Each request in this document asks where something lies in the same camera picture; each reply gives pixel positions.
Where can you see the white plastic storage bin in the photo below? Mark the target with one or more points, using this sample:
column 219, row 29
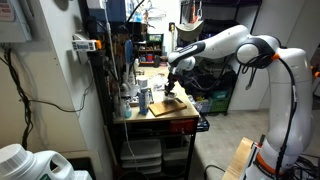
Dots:
column 176, row 156
column 141, row 149
column 141, row 162

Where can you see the black flat metal bar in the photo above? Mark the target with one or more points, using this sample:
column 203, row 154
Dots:
column 179, row 100

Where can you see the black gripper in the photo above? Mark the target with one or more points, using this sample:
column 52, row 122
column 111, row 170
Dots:
column 173, row 79

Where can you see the clear plastic bag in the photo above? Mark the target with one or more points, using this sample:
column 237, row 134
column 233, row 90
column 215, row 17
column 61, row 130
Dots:
column 158, row 81

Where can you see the open black tool drawer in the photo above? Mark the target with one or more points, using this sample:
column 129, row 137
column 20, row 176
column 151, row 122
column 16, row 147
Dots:
column 202, row 124

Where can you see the beige hat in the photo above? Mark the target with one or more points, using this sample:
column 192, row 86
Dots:
column 190, row 29

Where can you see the black metal shelf rack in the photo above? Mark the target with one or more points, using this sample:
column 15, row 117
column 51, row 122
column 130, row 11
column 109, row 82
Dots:
column 216, row 13

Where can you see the small wooden organizer shelf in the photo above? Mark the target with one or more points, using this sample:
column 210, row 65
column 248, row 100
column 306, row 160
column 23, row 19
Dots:
column 150, row 50

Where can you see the grey electrical panel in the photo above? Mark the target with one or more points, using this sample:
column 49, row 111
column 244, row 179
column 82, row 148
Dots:
column 13, row 23

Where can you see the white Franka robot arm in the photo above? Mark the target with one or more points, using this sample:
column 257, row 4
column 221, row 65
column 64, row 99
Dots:
column 286, row 100

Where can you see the black frame wooden workbench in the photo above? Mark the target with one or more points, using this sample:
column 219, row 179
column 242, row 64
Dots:
column 156, row 118

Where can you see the small blue bottle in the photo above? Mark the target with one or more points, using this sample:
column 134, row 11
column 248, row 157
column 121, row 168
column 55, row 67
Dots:
column 128, row 111

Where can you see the blue plastic basket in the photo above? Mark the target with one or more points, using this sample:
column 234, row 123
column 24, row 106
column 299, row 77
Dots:
column 204, row 106

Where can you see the blue box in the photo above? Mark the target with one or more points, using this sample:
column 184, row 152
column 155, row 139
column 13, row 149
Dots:
column 116, row 10

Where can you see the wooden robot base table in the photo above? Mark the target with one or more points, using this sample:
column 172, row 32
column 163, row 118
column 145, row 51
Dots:
column 238, row 161

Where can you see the red drawer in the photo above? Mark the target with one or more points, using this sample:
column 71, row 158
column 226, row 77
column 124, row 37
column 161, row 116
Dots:
column 181, row 126

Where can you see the wooden cutting board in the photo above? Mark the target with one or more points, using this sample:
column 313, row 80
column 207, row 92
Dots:
column 160, row 110

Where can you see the blue white cylindrical canister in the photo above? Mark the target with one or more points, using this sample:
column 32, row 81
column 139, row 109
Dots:
column 144, row 100

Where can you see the white orange power strip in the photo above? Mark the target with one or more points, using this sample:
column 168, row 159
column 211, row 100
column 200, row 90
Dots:
column 83, row 45

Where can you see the green plastic basket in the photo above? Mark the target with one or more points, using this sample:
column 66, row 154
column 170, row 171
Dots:
column 220, row 104

